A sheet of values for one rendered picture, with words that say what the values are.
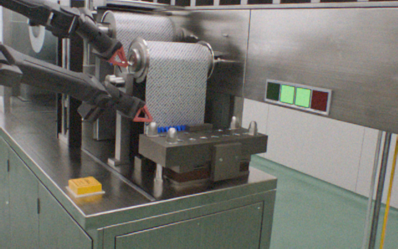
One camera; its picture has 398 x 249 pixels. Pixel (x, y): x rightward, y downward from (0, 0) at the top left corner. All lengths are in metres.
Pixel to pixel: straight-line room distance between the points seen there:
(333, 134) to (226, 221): 2.88
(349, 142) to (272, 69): 2.73
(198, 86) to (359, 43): 0.56
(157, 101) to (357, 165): 2.87
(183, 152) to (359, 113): 0.49
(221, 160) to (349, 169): 2.85
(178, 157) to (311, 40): 0.51
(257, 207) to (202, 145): 0.30
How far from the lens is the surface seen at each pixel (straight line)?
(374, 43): 1.13
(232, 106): 1.73
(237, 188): 1.29
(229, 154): 1.28
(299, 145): 4.37
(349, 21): 1.17
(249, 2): 1.47
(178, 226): 1.21
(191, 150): 1.22
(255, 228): 1.42
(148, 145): 1.25
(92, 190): 1.17
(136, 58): 1.33
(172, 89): 1.37
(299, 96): 1.26
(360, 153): 3.95
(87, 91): 1.14
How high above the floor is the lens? 1.34
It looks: 11 degrees down
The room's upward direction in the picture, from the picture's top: 4 degrees clockwise
